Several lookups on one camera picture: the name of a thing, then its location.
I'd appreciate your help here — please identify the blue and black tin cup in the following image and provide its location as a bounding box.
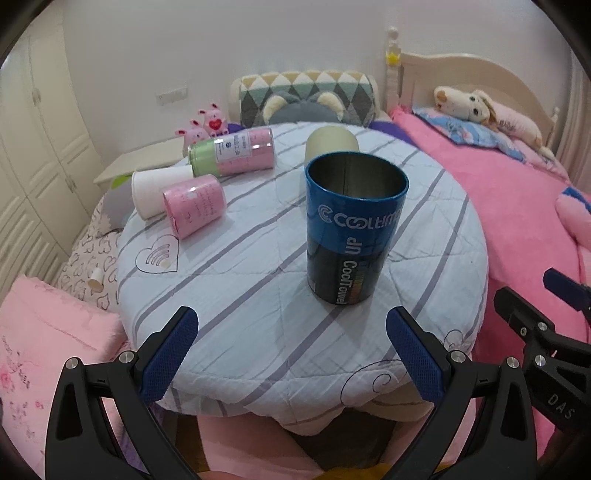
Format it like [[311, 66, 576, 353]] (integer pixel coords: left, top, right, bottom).
[[304, 153, 410, 305]]

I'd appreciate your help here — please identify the white paper cup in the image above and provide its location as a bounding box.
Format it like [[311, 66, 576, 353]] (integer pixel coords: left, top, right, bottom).
[[131, 165, 195, 220]]

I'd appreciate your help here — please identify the beige cup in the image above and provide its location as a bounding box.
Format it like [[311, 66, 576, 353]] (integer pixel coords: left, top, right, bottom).
[[305, 126, 360, 168]]

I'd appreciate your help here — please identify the round table with striped quilt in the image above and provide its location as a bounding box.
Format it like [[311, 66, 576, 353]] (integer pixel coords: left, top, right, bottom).
[[115, 121, 489, 437]]

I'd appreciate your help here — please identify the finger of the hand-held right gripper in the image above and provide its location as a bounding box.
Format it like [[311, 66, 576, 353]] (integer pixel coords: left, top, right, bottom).
[[542, 269, 591, 320], [493, 287, 591, 371]]

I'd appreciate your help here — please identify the white nightstand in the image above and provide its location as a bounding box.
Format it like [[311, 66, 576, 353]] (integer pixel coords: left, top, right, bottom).
[[93, 138, 192, 188]]

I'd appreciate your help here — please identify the grey and green pillow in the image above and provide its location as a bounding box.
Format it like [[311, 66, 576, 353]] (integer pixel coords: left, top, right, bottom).
[[103, 175, 136, 230]]

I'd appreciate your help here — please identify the cream bed headboard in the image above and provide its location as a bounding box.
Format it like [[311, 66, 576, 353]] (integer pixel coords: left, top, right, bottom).
[[385, 25, 561, 149]]

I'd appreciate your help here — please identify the pink floral quilt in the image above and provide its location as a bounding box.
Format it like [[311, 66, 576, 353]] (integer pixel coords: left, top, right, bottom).
[[0, 274, 136, 464]]

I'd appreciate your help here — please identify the pink rabbit plush with heart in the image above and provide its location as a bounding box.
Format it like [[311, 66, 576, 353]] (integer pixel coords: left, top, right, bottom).
[[198, 104, 230, 137]]

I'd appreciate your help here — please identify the heart print cloth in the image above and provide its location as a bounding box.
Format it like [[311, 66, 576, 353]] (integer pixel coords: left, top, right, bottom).
[[55, 194, 126, 315]]

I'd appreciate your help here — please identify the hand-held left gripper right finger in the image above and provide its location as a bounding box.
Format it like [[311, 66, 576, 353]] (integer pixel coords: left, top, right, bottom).
[[378, 306, 541, 480]]

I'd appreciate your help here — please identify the pink and green tin can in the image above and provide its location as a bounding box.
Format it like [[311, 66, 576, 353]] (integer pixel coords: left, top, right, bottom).
[[187, 127, 276, 179]]

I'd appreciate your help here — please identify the triangle patterned cushion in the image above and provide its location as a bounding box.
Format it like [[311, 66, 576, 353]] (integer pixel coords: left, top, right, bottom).
[[228, 70, 382, 129]]

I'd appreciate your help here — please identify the cream wardrobe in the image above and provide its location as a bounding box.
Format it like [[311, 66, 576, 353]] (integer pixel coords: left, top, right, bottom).
[[0, 23, 105, 305]]

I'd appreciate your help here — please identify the white dog plush toy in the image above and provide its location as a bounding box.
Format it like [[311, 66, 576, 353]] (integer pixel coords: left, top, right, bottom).
[[433, 85, 555, 160]]

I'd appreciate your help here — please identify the grey bear cushion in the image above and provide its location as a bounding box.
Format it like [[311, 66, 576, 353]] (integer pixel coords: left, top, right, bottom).
[[263, 91, 347, 125]]

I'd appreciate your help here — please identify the small pink tin can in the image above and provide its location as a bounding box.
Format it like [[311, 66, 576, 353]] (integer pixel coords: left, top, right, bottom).
[[161, 174, 227, 240]]

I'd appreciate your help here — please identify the large pink plush toy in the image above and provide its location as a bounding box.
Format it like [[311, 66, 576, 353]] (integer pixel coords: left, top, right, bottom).
[[554, 185, 591, 254]]

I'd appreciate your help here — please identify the blue printed pillow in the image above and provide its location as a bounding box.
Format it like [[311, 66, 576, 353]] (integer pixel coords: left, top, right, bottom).
[[412, 107, 529, 163]]

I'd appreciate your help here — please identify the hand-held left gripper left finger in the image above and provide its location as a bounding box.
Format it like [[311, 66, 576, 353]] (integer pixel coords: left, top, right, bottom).
[[44, 306, 204, 480]]

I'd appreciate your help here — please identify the bed with pink blanket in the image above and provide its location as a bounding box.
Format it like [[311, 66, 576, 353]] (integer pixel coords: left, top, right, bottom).
[[388, 106, 591, 457]]

